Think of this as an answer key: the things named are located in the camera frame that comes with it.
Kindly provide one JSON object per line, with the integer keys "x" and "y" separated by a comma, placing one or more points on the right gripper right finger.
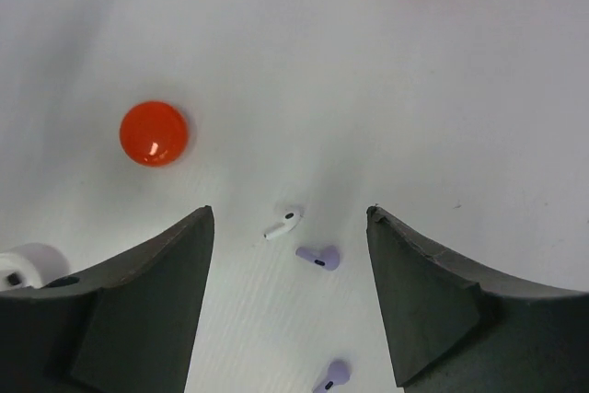
{"x": 455, "y": 325}

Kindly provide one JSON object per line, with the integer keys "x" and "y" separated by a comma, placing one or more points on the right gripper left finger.
{"x": 127, "y": 324}

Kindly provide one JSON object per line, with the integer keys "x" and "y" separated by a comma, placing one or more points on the white earbud charging case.
{"x": 32, "y": 265}

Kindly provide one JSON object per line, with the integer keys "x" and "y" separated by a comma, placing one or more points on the orange earbud charging case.
{"x": 154, "y": 134}

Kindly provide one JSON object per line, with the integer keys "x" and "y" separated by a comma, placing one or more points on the purple earbud lower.
{"x": 338, "y": 374}

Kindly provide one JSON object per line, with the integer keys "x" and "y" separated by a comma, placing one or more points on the purple earbud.
{"x": 328, "y": 258}
{"x": 338, "y": 374}

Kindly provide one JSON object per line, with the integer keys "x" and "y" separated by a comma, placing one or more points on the purple earbud upper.
{"x": 328, "y": 258}

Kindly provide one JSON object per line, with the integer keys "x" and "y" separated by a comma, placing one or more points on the white earbud right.
{"x": 292, "y": 216}

